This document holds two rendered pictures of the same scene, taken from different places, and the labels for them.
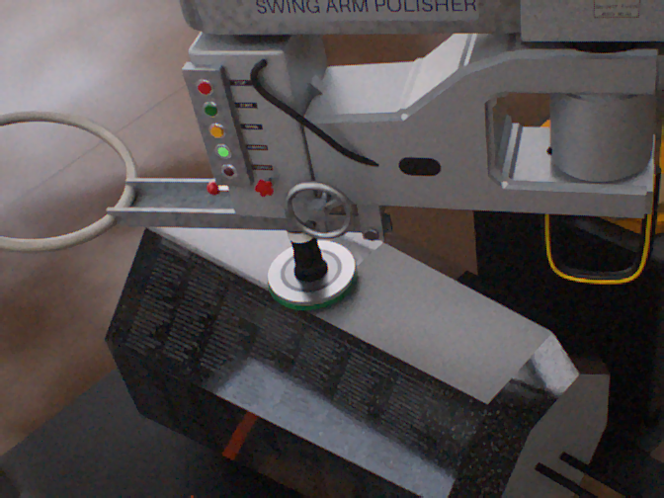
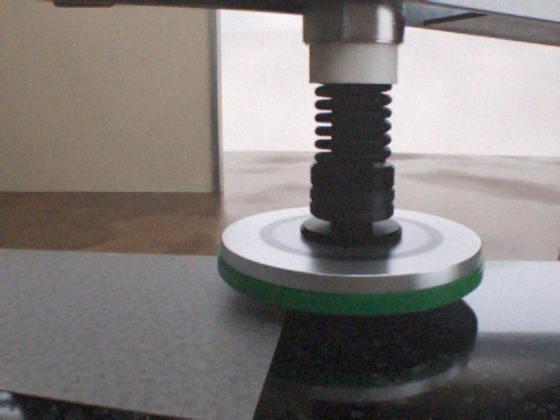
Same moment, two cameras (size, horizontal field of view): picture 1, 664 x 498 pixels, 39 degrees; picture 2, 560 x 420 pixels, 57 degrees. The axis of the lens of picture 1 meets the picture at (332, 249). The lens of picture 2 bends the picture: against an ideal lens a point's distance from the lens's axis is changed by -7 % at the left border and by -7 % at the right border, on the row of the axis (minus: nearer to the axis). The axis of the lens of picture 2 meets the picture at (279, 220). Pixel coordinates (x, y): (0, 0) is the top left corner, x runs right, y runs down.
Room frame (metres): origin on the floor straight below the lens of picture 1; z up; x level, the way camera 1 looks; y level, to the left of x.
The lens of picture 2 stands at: (1.97, -0.28, 0.99)
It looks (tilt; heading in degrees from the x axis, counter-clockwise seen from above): 14 degrees down; 138
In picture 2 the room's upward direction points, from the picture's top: straight up
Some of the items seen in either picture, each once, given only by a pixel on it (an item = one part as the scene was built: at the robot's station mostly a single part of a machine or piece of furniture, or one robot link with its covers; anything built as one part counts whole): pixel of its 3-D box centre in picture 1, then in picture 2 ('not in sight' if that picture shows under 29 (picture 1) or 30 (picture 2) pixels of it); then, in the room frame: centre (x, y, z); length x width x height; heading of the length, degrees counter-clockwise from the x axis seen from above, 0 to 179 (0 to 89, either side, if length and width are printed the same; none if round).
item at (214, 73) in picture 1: (219, 126); not in sight; (1.61, 0.17, 1.37); 0.08 x 0.03 x 0.28; 67
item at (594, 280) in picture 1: (597, 228); not in sight; (1.43, -0.55, 1.05); 0.23 x 0.03 x 0.32; 67
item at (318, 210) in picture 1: (323, 200); not in sight; (1.53, 0.00, 1.20); 0.15 x 0.10 x 0.15; 67
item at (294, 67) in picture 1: (310, 117); not in sight; (1.66, -0.01, 1.32); 0.36 x 0.22 x 0.45; 67
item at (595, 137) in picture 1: (601, 113); not in sight; (1.43, -0.55, 1.34); 0.19 x 0.19 x 0.20
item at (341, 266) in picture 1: (311, 272); (351, 240); (1.69, 0.06, 0.86); 0.21 x 0.21 x 0.01
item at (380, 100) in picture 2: (303, 240); (353, 114); (1.69, 0.06, 0.97); 0.06 x 0.06 x 0.09
